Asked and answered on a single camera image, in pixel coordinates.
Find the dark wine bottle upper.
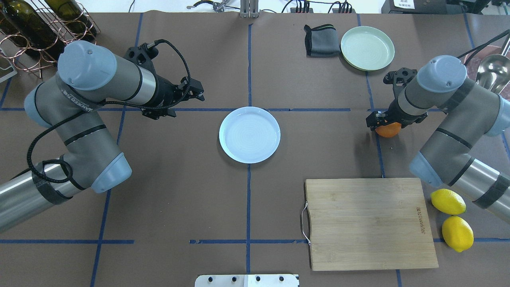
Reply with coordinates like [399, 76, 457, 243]
[1, 0, 65, 61]

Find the white-blue ceramic plate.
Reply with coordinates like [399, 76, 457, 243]
[219, 106, 281, 164]

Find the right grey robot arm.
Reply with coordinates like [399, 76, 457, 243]
[366, 55, 510, 223]

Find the pale green plate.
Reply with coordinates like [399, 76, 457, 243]
[340, 26, 395, 71]

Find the orange mandarin fruit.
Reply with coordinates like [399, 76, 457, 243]
[375, 122, 402, 138]

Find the dark wine bottle lower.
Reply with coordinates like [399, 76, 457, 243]
[45, 0, 97, 42]

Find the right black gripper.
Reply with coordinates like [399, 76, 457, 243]
[366, 68, 428, 131]

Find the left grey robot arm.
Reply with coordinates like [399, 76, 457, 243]
[0, 39, 204, 232]

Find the yellow lemon at edge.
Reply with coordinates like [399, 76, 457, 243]
[441, 216, 474, 253]

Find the yellow lemon near board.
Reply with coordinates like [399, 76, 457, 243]
[430, 189, 467, 216]

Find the dark wine bottle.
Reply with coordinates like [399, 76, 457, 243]
[45, 0, 97, 42]
[1, 0, 65, 61]

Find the black braided cable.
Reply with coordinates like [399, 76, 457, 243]
[26, 39, 192, 184]

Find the bamboo cutting board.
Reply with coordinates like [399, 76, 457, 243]
[304, 178, 439, 272]

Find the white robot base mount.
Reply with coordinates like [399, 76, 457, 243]
[194, 274, 300, 287]

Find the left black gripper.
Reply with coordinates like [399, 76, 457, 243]
[124, 45, 205, 120]

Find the copper wire wine rack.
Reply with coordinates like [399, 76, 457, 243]
[1, 0, 101, 78]

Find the folded grey cloth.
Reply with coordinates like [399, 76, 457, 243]
[304, 24, 341, 58]

